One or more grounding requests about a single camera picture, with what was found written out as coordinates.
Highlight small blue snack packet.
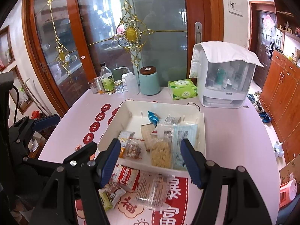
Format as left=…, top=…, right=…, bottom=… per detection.
left=148, top=111, right=161, bottom=125

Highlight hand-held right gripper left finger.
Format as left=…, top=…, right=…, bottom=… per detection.
left=29, top=138, right=122, bottom=225

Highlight clear packet yellow crackers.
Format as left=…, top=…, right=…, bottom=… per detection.
left=150, top=139, right=172, bottom=168

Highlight white quilted cloth cover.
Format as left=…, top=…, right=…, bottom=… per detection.
left=189, top=41, right=264, bottom=79

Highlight pale beige wafer packet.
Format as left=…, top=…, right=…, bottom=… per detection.
left=141, top=123, right=157, bottom=152

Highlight white countertop cabinet with cloth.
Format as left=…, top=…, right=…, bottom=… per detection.
left=197, top=61, right=256, bottom=109

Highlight small glass jar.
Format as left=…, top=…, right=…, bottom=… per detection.
left=114, top=80, right=124, bottom=94

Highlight white squeeze bottle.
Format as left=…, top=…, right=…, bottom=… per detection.
left=113, top=67, right=139, bottom=95

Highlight white snack packet red trim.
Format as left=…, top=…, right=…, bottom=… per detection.
left=156, top=116, right=182, bottom=136

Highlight white ceramic figurine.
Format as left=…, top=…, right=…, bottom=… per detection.
left=272, top=141, right=284, bottom=157

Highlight row of shoes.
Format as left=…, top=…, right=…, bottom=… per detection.
left=247, top=90, right=272, bottom=124

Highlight clear packet brown candy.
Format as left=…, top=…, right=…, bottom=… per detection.
left=124, top=139, right=144, bottom=161

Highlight small green snack packet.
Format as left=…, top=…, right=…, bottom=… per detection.
left=98, top=190, right=113, bottom=212

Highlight white plastic bin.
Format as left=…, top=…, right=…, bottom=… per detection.
left=97, top=100, right=207, bottom=171

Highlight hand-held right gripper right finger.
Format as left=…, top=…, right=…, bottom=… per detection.
left=180, top=138, right=274, bottom=225

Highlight red white cookie packet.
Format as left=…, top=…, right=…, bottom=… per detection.
left=112, top=164, right=140, bottom=191

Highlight small clear candy packet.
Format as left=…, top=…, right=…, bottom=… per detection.
left=103, top=183, right=127, bottom=207

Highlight small white pill bottle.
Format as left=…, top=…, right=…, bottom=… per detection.
left=121, top=74, right=129, bottom=92

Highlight green tissue pack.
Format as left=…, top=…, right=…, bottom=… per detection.
left=168, top=78, right=197, bottom=101

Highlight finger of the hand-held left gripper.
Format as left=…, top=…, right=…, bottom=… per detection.
left=9, top=114, right=60, bottom=147
left=63, top=142, right=98, bottom=168

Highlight pink plastic stool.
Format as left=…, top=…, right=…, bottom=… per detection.
left=279, top=179, right=297, bottom=209

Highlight cardboard box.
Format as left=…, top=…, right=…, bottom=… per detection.
left=279, top=153, right=300, bottom=185

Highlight orange white stick packet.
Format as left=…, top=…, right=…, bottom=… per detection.
left=117, top=131, right=136, bottom=158

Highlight white wall panel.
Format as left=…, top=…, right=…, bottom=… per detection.
left=228, top=0, right=243, bottom=17

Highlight wooden glass sliding door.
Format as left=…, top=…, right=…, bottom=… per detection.
left=22, top=0, right=223, bottom=118

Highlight small glass cup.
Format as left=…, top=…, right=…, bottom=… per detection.
left=88, top=79, right=99, bottom=95

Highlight wooden cabinet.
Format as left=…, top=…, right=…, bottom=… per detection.
left=260, top=0, right=300, bottom=169

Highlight metal tin can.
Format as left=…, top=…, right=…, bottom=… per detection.
left=95, top=77, right=106, bottom=95

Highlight large light blue snack packet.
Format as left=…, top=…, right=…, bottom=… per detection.
left=172, top=123, right=200, bottom=171

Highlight glass bottle green label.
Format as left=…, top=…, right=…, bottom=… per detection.
left=100, top=62, right=115, bottom=95

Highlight clear packet brown biscuits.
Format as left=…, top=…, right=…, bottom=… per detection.
left=135, top=171, right=175, bottom=210

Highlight teal canister brown lid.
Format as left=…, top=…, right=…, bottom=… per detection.
left=139, top=66, right=161, bottom=96

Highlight dark brown entrance door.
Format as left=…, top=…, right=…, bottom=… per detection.
left=250, top=1, right=277, bottom=89

